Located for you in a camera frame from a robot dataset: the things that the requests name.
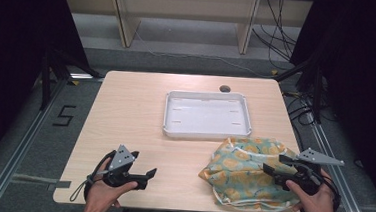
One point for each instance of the person's left hand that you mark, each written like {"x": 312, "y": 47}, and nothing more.
{"x": 101, "y": 198}

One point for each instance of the long aluminium floor rail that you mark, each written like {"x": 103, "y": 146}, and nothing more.
{"x": 343, "y": 190}
{"x": 15, "y": 160}

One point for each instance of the orange print fabric bag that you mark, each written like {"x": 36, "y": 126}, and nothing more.
{"x": 238, "y": 176}

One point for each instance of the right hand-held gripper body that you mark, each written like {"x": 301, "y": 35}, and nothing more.
{"x": 308, "y": 178}

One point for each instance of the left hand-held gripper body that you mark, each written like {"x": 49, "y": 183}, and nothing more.
{"x": 122, "y": 158}

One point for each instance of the light wooden shelf unit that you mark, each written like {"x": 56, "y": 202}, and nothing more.
{"x": 125, "y": 21}

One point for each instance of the black metal stand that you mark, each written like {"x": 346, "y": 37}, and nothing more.
{"x": 45, "y": 82}
{"x": 317, "y": 95}

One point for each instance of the black curtain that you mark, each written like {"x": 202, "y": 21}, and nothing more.
{"x": 361, "y": 81}
{"x": 15, "y": 57}

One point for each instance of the short aluminium rail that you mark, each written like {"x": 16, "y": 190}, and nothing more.
{"x": 83, "y": 76}

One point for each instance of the white plastic tray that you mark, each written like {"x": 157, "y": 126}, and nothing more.
{"x": 205, "y": 115}

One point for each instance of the person's right hand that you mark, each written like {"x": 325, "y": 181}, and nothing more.
{"x": 319, "y": 203}

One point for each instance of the grey floor tape strip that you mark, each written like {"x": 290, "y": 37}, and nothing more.
{"x": 20, "y": 178}

